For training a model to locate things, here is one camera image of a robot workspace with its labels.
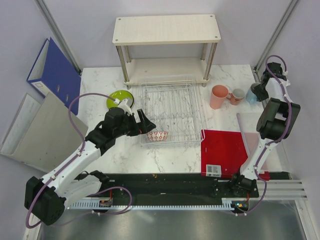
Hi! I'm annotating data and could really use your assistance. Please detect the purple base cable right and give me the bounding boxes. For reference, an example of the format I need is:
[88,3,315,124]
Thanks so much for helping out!
[231,178,267,217]

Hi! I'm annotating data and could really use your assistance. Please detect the orange dotted mug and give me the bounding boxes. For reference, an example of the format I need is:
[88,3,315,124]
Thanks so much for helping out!
[229,88,246,106]

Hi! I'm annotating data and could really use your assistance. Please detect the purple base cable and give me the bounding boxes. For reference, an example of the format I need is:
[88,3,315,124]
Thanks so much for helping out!
[231,178,267,217]
[59,186,133,226]

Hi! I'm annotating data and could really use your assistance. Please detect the pink plastic tumbler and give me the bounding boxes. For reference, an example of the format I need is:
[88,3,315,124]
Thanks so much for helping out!
[209,85,230,110]

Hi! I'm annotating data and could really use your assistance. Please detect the white wire dish rack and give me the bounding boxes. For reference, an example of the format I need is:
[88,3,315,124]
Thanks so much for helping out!
[138,75,205,148]

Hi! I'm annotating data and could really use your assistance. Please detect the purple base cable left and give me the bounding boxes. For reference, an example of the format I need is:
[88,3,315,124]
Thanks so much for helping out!
[59,186,133,226]

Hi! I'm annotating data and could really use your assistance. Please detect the blue ceramic mug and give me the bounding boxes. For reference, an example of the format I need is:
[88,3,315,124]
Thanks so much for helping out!
[245,83,260,105]

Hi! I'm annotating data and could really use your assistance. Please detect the blue ring binder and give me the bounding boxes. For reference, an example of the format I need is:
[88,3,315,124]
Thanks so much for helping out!
[26,38,81,115]

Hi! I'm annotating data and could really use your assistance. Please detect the white slotted cable duct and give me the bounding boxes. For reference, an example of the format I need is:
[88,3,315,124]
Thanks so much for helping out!
[67,198,235,211]

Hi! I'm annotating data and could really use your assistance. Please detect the grey folder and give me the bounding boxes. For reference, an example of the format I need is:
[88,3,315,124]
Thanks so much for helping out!
[0,93,88,173]

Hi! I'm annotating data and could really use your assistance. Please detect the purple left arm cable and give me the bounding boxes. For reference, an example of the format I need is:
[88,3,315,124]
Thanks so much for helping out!
[26,92,118,229]

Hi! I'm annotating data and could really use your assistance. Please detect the light wooden two-tier shelf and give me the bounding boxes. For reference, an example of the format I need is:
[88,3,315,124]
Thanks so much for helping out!
[112,13,221,88]

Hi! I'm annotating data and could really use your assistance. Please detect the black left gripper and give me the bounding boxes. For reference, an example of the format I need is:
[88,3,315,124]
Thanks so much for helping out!
[114,109,156,138]

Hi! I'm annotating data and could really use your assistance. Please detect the clear plastic sheet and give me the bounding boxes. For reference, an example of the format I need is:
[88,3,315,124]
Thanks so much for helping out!
[236,113,291,178]

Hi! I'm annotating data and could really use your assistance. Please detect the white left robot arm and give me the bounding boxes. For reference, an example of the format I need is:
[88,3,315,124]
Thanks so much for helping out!
[24,107,156,226]

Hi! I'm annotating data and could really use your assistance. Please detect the green plastic plate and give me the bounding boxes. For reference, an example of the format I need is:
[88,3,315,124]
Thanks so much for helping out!
[106,90,135,109]

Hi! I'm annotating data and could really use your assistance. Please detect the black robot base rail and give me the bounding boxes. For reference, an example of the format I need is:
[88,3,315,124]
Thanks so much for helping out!
[97,173,259,206]

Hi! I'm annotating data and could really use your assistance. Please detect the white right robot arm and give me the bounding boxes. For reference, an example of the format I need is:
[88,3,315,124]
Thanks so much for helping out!
[229,62,301,197]

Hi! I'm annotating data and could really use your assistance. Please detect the red patterned bowl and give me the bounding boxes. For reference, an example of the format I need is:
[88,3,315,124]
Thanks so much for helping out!
[146,131,169,142]

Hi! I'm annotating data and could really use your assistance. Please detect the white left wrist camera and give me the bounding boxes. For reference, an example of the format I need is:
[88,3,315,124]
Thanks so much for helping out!
[114,98,133,116]

